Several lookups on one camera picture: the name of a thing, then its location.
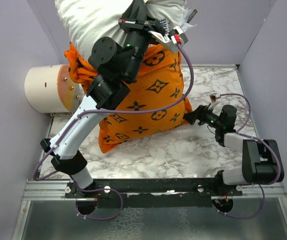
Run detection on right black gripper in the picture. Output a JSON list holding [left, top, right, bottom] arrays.
[[181, 103, 223, 130]]

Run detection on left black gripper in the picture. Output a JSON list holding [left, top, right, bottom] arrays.
[[115, 0, 164, 82]]

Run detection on orange patterned pillowcase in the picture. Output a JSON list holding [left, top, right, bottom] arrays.
[[63, 42, 194, 154]]

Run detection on white pillow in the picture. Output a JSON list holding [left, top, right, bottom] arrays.
[[54, 0, 192, 60]]

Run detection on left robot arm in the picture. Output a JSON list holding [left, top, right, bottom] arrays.
[[40, 0, 165, 198]]

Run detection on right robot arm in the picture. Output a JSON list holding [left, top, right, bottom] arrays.
[[183, 105, 285, 196]]

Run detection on white pillow care label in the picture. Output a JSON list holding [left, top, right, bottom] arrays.
[[180, 7, 198, 32]]

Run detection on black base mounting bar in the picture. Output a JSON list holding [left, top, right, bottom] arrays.
[[65, 178, 242, 209]]

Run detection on white cylinder with pegs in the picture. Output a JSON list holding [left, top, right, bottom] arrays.
[[24, 64, 84, 114]]

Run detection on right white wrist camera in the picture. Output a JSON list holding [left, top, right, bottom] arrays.
[[208, 93, 221, 111]]

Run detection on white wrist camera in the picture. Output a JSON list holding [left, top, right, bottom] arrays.
[[208, 93, 221, 111], [149, 25, 188, 53]]

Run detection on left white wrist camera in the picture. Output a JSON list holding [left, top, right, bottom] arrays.
[[149, 25, 188, 53]]

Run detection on aluminium rail frame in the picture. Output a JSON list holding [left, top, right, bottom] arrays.
[[22, 180, 287, 201]]

